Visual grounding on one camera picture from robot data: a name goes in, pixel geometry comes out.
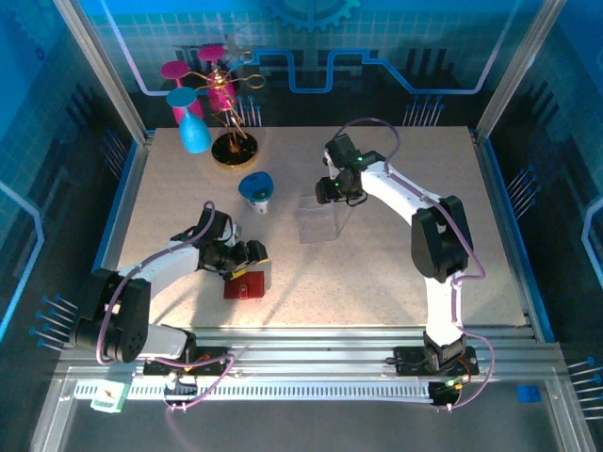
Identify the red leather card holder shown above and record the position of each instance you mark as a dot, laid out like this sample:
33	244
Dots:
245	285

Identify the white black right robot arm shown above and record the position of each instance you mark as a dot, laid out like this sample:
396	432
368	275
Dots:
400	193

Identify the clear acrylic card stand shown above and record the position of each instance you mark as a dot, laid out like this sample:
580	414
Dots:
320	226

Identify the white cup with blue lid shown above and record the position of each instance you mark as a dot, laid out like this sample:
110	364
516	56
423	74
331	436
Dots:
256	186

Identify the blue glitter wine glass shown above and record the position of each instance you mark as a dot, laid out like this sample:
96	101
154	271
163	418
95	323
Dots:
194	136

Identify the small black electronics box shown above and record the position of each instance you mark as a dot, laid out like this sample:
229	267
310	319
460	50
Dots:
181	390
443	393

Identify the green white tag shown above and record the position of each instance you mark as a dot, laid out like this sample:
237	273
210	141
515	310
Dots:
109	396

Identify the pink glitter wine glass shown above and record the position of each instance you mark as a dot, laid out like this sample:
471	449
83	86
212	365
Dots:
175	69
210	52

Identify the small blue block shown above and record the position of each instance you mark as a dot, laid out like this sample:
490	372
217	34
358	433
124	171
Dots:
528	394

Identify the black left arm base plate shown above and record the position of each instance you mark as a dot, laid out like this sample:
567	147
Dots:
216	352

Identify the aluminium front rail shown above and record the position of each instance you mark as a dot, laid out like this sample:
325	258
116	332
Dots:
306	348

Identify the aluminium side rail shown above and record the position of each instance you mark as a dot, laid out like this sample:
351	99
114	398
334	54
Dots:
510	235
113	235

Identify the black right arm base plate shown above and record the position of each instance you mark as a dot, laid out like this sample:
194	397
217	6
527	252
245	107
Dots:
407	360

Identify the aluminium frame post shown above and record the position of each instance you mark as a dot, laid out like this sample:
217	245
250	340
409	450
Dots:
517	70
104	70

